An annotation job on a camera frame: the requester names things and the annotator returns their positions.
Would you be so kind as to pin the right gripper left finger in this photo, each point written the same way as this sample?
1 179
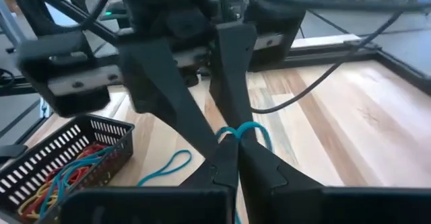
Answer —
222 173

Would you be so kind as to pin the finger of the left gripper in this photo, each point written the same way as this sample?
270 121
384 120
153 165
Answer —
161 93
232 82

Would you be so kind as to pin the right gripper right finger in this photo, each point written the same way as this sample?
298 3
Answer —
262 180

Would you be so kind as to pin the blue rubber band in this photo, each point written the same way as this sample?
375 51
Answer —
64 177
249 124
84 165
158 174

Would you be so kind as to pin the red rubber band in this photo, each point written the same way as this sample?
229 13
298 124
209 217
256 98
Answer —
37 202
94 148

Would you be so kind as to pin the yellow rubber band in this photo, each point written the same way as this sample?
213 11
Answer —
25 207
50 197

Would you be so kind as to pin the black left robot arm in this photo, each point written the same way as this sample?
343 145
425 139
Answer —
27 8

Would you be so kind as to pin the black slotted plastic basket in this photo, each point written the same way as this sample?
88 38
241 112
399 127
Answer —
111 136

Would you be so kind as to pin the black metal table frame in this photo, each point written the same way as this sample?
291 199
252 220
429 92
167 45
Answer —
336 57

